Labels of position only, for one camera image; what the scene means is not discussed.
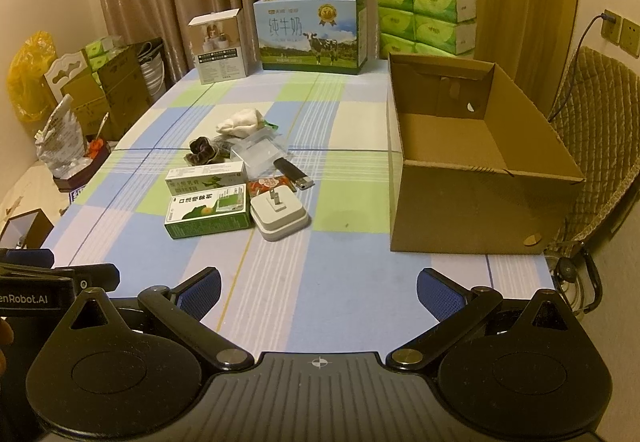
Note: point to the dark brown paper box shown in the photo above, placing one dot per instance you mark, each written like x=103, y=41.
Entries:
x=25, y=229

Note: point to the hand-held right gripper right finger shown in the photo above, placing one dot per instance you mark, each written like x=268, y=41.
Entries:
x=440, y=293

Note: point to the green tissue packs on cartons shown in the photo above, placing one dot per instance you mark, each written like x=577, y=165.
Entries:
x=102, y=49

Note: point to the white cloth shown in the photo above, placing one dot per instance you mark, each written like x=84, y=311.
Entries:
x=240, y=121

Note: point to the clear plastic bag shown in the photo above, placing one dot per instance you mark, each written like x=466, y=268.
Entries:
x=260, y=151

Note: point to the person's left hand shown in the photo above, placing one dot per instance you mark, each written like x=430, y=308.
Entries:
x=4, y=342

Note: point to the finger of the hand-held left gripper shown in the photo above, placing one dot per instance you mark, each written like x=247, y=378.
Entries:
x=95, y=276
x=27, y=258

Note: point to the checked tablecloth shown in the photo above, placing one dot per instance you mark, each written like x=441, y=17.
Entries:
x=340, y=131

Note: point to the red snack packet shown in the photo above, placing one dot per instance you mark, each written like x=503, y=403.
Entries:
x=262, y=184

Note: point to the beige wall socket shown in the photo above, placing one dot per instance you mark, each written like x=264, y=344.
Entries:
x=631, y=39
x=612, y=29

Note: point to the brown cardboard box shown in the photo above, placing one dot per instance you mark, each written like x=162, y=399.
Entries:
x=475, y=214

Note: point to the silver plastic bag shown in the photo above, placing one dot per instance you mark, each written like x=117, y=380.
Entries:
x=60, y=136

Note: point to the dark wooden tray box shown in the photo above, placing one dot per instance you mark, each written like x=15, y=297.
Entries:
x=80, y=174

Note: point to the yellow plastic bag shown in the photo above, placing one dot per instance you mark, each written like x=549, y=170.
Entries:
x=30, y=71

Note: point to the white power adapter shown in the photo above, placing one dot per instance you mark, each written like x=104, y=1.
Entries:
x=280, y=223

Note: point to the small white appliance box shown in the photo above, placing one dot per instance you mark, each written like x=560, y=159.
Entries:
x=220, y=52

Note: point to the white carved chair back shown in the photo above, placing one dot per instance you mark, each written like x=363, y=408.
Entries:
x=65, y=66

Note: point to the white and green medicine box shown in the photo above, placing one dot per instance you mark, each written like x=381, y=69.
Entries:
x=200, y=177

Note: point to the small brown cardboard carton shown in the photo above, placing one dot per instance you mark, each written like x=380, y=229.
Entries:
x=87, y=106

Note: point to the black headset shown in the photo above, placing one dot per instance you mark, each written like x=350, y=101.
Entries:
x=575, y=274

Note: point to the small orange toy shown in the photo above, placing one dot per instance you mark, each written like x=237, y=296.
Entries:
x=96, y=146

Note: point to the chair with quilted cover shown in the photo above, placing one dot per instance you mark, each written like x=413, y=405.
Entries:
x=600, y=121

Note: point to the black lighter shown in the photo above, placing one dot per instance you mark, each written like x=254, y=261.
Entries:
x=292, y=171

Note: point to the thin metal stick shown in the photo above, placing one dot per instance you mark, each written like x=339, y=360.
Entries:
x=102, y=126

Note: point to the white bucket stack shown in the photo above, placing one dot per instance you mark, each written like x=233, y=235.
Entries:
x=152, y=69

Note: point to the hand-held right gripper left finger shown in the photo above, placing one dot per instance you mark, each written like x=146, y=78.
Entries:
x=200, y=293

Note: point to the blue milk gift box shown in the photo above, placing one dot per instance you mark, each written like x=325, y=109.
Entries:
x=310, y=36

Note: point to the stack of green tissue packs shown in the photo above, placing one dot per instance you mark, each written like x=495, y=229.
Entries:
x=425, y=16

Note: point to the tall brown cardboard carton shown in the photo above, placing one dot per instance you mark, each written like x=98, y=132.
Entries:
x=127, y=86

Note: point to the dark brown small pouch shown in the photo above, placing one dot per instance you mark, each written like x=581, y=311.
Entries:
x=200, y=149

